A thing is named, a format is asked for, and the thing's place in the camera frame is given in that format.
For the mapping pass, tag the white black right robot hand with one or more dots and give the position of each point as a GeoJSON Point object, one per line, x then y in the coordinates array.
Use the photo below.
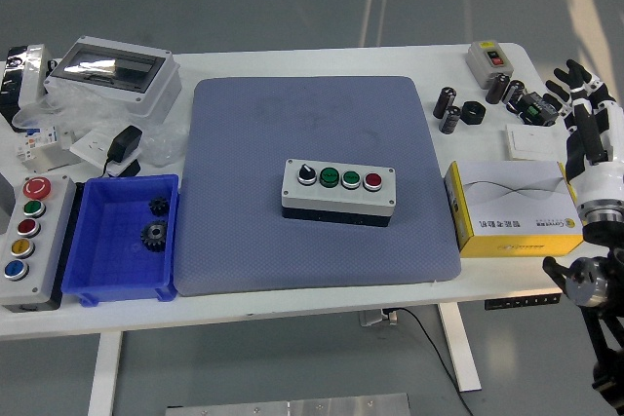
{"type": "Point", "coordinates": [602, 177]}

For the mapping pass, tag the grey four-button control box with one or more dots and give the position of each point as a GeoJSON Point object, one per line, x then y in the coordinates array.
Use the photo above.
{"type": "Point", "coordinates": [336, 199]}

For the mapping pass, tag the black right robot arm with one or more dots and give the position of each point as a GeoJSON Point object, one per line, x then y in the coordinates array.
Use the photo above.
{"type": "Point", "coordinates": [595, 284]}

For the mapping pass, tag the grey five-button control box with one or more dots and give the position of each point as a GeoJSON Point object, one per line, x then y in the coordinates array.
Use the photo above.
{"type": "Point", "coordinates": [44, 240]}

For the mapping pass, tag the yellow white cardboard box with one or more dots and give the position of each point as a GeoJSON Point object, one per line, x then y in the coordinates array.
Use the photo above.
{"type": "Point", "coordinates": [512, 197]}

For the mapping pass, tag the black cylindrical capacitor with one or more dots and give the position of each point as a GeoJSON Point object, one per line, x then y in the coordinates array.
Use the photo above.
{"type": "Point", "coordinates": [497, 88]}
{"type": "Point", "coordinates": [444, 102]}
{"type": "Point", "coordinates": [513, 93]}
{"type": "Point", "coordinates": [449, 120]}

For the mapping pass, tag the black hex nut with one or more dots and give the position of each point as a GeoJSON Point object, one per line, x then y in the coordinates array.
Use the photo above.
{"type": "Point", "coordinates": [473, 113]}

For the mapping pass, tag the black table control panel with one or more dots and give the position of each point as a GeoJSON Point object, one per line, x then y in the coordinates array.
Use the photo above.
{"type": "Point", "coordinates": [521, 302]}

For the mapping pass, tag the white table leg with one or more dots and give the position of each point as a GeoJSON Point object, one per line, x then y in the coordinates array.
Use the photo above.
{"type": "Point", "coordinates": [105, 372]}
{"type": "Point", "coordinates": [460, 348]}

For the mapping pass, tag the grey-blue table mat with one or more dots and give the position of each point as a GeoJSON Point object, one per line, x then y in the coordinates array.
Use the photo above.
{"type": "Point", "coordinates": [244, 240]}

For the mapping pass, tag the silver metal plate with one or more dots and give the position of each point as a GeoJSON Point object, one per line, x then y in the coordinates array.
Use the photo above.
{"type": "Point", "coordinates": [292, 406]}

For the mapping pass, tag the small black gear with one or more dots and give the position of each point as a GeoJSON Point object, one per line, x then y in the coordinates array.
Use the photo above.
{"type": "Point", "coordinates": [158, 206]}

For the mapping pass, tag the large black gear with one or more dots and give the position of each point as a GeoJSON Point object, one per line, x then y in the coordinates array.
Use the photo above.
{"type": "Point", "coordinates": [155, 236]}

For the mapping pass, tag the black power adapter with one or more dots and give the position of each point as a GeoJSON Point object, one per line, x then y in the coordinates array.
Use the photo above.
{"type": "Point", "coordinates": [124, 143]}

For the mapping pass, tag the blue plastic bin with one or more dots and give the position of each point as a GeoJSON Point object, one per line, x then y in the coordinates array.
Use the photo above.
{"type": "Point", "coordinates": [112, 265]}

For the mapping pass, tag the clear plastic bag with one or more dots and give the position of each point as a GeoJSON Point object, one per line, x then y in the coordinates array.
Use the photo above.
{"type": "Point", "coordinates": [88, 114]}

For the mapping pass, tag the white circuit breaker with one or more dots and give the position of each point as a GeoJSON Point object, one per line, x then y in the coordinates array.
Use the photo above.
{"type": "Point", "coordinates": [36, 143]}

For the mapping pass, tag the grey metal block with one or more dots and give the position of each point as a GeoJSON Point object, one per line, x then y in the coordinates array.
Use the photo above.
{"type": "Point", "coordinates": [5, 201]}

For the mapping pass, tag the white wall switch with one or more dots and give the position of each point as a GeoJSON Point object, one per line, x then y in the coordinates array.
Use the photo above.
{"type": "Point", "coordinates": [531, 143]}

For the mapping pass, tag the grey two-button switch box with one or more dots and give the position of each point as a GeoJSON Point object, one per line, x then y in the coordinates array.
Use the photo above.
{"type": "Point", "coordinates": [480, 67]}

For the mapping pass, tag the grey under-table bracket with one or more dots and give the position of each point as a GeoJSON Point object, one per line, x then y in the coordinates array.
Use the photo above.
{"type": "Point", "coordinates": [375, 317]}

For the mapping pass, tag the grey enclosure with clear lid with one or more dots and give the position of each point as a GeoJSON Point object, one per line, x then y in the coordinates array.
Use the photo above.
{"type": "Point", "coordinates": [141, 94]}

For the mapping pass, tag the white wall socket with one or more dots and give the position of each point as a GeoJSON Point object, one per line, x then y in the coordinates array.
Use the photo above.
{"type": "Point", "coordinates": [90, 145]}

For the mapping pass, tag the grey metal bracket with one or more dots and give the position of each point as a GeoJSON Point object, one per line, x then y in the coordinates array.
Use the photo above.
{"type": "Point", "coordinates": [51, 160]}

